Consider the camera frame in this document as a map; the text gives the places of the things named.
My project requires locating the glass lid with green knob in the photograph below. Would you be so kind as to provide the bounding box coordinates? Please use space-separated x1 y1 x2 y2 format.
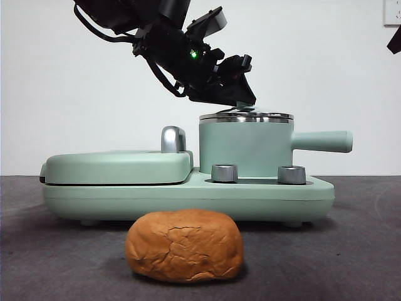
199 100 294 122

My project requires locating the brown potato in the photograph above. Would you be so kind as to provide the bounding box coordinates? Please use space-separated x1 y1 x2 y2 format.
125 209 244 282

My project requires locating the mint green steamer pot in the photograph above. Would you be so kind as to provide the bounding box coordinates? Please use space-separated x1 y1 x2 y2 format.
199 114 354 178

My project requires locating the silver control dial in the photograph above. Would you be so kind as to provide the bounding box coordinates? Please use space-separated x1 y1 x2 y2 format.
211 163 239 182
278 165 307 185

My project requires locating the mint green breakfast machine base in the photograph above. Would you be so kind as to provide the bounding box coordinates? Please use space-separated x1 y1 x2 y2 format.
41 167 335 228

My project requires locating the mint green griddle cover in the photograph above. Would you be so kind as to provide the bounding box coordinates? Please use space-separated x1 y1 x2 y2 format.
39 125 195 186

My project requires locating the white wall socket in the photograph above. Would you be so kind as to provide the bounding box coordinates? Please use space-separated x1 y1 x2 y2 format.
383 0 401 27

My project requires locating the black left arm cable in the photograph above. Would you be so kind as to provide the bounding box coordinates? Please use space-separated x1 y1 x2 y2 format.
146 58 189 98

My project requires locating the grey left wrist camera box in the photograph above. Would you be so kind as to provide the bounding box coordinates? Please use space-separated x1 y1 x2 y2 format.
187 6 228 35

